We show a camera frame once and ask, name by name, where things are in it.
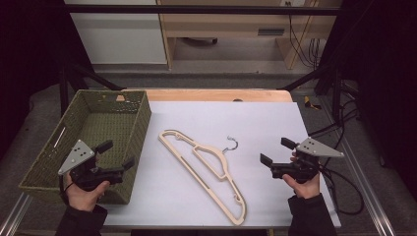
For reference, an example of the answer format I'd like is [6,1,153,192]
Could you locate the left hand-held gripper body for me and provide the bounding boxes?
[58,139,126,193]

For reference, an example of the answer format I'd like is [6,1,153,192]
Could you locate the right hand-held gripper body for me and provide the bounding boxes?
[269,137,345,184]

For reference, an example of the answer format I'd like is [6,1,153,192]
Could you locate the green woven basket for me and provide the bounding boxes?
[18,89,152,206]

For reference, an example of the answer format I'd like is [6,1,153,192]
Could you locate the person's right hand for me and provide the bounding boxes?
[281,172,322,201]

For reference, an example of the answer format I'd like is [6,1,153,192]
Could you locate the person's left hand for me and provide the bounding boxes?
[64,173,111,212]

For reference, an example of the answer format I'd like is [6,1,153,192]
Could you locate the white table sheet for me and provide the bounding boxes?
[97,100,342,229]

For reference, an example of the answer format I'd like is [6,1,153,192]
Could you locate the yellow and black tool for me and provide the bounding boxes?
[303,95,323,111]

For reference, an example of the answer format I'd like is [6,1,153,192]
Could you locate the black metal stand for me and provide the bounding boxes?
[278,63,342,123]
[58,60,125,116]

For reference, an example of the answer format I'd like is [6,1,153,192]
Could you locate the dark curtain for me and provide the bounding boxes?
[0,0,96,161]
[314,0,417,193]

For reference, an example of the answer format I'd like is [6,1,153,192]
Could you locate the white cabinet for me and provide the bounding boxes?
[64,0,168,66]

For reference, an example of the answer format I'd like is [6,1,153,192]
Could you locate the light wooden desk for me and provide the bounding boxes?
[155,0,342,71]

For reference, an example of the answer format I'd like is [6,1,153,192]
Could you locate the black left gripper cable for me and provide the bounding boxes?
[58,174,75,205]

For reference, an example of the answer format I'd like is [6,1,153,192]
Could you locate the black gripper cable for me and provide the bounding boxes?
[318,165,366,216]
[58,174,75,205]

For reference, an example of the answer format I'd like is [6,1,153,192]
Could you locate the black floor cables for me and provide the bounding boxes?
[308,80,361,140]

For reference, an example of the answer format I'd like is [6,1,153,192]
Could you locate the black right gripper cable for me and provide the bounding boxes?
[318,165,366,216]

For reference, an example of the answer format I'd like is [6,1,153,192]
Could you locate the aluminium rail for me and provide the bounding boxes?
[0,192,34,236]
[318,96,397,236]

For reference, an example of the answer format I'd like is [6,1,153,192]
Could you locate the hanging black cables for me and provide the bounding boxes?
[284,1,323,69]

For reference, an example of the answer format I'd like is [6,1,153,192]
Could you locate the black horizontal frame bar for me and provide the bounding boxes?
[63,4,342,17]

